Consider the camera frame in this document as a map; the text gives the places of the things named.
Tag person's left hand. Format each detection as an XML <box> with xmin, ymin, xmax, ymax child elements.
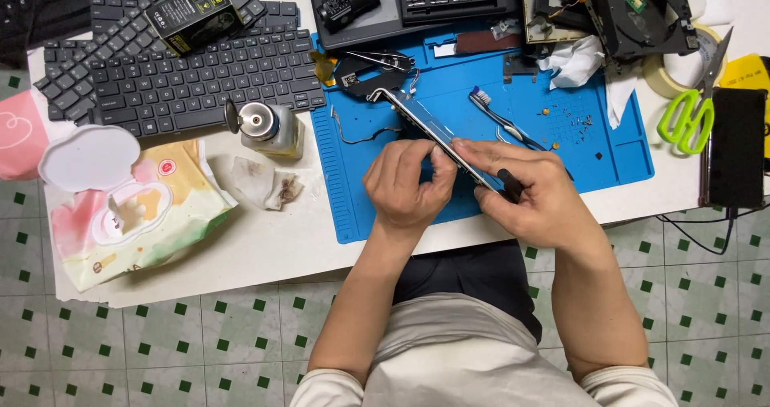
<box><xmin>363</xmin><ymin>139</ymin><xmax>458</xmax><ymax>234</ymax></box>

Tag person's right hand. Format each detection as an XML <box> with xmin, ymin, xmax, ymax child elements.
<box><xmin>451</xmin><ymin>138</ymin><xmax>594</xmax><ymax>252</ymax></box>

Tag black handled pry tool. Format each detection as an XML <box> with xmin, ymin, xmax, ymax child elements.
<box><xmin>497</xmin><ymin>168</ymin><xmax>525</xmax><ymax>205</ymax></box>

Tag silver smartphone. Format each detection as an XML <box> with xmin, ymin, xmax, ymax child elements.
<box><xmin>368</xmin><ymin>87</ymin><xmax>512</xmax><ymax>194</ymax></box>

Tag blue silicone repair mat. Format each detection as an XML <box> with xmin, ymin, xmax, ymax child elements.
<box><xmin>310</xmin><ymin>29</ymin><xmax>656</xmax><ymax>245</ymax></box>

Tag scatter of tiny screws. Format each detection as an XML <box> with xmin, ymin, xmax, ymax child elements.
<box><xmin>561</xmin><ymin>107</ymin><xmax>598</xmax><ymax>142</ymax></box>

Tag blue white toothbrush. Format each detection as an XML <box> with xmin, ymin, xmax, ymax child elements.
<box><xmin>468</xmin><ymin>86</ymin><xmax>574</xmax><ymax>181</ymax></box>

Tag person's black shorts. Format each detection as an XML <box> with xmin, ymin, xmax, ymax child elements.
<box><xmin>392</xmin><ymin>239</ymin><xmax>544</xmax><ymax>344</ymax></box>

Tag black pointed tweezers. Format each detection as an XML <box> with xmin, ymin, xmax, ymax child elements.
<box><xmin>345</xmin><ymin>49</ymin><xmax>417</xmax><ymax>73</ymax></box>

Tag flat white tissue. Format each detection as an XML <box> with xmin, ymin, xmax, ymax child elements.
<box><xmin>604</xmin><ymin>64</ymin><xmax>640</xmax><ymax>130</ymax></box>

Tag dirty used wipe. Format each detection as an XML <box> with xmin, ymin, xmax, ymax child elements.
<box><xmin>231</xmin><ymin>156</ymin><xmax>304</xmax><ymax>211</ymax></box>

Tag glass alcohol dispenser bottle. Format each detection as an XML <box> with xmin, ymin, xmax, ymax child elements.
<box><xmin>224</xmin><ymin>98</ymin><xmax>306</xmax><ymax>160</ymax></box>

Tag yellow tape piece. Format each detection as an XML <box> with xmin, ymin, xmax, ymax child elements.
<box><xmin>309</xmin><ymin>50</ymin><xmax>339</xmax><ymax>87</ymax></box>

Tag crumpled white tissue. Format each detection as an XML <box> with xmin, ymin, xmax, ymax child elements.
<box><xmin>537</xmin><ymin>34</ymin><xmax>606</xmax><ymax>91</ymax></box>

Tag black screwdriver kit case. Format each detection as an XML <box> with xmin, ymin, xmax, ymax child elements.
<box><xmin>305</xmin><ymin>0</ymin><xmax>525</xmax><ymax>51</ymax></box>

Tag brown strip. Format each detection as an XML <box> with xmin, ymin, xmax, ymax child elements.
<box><xmin>454</xmin><ymin>30</ymin><xmax>507</xmax><ymax>57</ymax></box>

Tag person's beige shirt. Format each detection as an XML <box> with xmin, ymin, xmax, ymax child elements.
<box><xmin>289</xmin><ymin>292</ymin><xmax>679</xmax><ymax>407</ymax></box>

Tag masking tape roll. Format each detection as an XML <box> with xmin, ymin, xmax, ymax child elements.
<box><xmin>642</xmin><ymin>23</ymin><xmax>729</xmax><ymax>100</ymax></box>

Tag black flashlight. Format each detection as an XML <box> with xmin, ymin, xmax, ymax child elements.
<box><xmin>316</xmin><ymin>0</ymin><xmax>383</xmax><ymax>34</ymax></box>

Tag black smartphone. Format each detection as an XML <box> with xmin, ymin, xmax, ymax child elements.
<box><xmin>699</xmin><ymin>86</ymin><xmax>769</xmax><ymax>210</ymax></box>

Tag disassembled black optical drive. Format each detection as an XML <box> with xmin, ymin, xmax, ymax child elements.
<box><xmin>586</xmin><ymin>0</ymin><xmax>700</xmax><ymax>60</ymax></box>

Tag large black laptop keyboard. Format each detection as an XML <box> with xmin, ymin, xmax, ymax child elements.
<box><xmin>89</xmin><ymin>0</ymin><xmax>327</xmax><ymax>138</ymax></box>

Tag yellow packet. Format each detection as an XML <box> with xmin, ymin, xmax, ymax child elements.
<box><xmin>718</xmin><ymin>53</ymin><xmax>770</xmax><ymax>159</ymax></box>

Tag pastel wet wipes pack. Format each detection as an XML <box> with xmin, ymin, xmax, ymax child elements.
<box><xmin>38</xmin><ymin>124</ymin><xmax>239</xmax><ymax>293</ymax></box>

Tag black box yellow print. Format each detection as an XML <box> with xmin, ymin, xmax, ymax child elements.
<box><xmin>144</xmin><ymin>0</ymin><xmax>245</xmax><ymax>57</ymax></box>

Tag pink pouch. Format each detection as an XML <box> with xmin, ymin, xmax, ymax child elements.
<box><xmin>0</xmin><ymin>89</ymin><xmax>50</xmax><ymax>182</ymax></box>

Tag black desktop keyboard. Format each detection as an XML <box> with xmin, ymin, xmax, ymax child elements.
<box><xmin>0</xmin><ymin>0</ymin><xmax>181</xmax><ymax>70</ymax></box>

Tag thin grey flex cable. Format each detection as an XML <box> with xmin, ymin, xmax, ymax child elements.
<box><xmin>331</xmin><ymin>107</ymin><xmax>404</xmax><ymax>146</ymax></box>

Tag small grey metal bracket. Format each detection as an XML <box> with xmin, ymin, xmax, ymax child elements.
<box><xmin>502</xmin><ymin>53</ymin><xmax>540</xmax><ymax>85</ymax></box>

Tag green handled scissors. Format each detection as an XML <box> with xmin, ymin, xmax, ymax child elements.
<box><xmin>656</xmin><ymin>26</ymin><xmax>735</xmax><ymax>156</ymax></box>

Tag bare metal device frame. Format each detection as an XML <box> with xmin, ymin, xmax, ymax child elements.
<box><xmin>520</xmin><ymin>0</ymin><xmax>596</xmax><ymax>45</ymax></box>

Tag black cable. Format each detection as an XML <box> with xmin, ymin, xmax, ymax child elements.
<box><xmin>654</xmin><ymin>204</ymin><xmax>770</xmax><ymax>257</ymax></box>

